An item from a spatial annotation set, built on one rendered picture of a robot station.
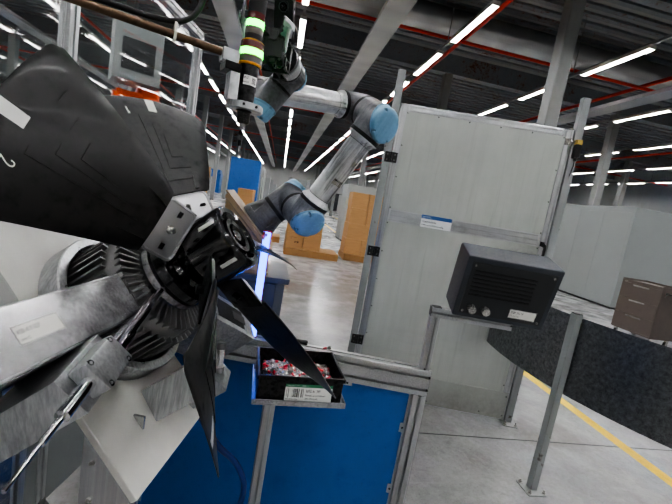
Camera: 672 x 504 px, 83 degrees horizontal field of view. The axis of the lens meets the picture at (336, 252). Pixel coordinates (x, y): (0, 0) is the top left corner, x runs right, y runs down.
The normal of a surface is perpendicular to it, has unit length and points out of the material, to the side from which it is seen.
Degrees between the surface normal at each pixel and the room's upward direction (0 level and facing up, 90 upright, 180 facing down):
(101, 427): 50
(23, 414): 102
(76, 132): 78
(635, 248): 90
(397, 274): 90
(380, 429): 90
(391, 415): 90
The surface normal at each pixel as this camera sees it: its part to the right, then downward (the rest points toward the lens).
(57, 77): 0.90, -0.14
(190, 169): 0.47, -0.50
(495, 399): -0.06, 0.12
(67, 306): 0.86, -0.50
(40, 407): 0.08, 0.36
